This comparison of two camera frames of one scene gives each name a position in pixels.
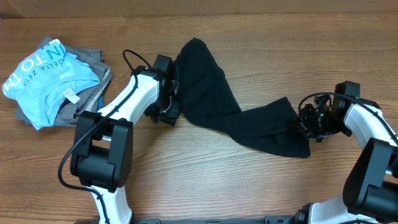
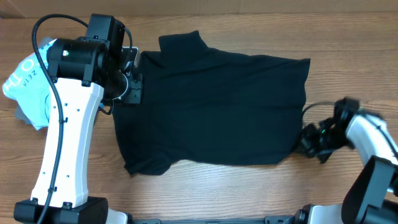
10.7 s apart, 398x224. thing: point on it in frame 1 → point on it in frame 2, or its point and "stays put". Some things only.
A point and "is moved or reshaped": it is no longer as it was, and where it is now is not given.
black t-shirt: (206, 101) is moved or reshaped
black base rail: (274, 219) stays put
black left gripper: (173, 114) → (135, 97)
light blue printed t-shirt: (40, 83) stays put
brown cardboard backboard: (56, 9) stays put
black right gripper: (308, 110) → (307, 142)
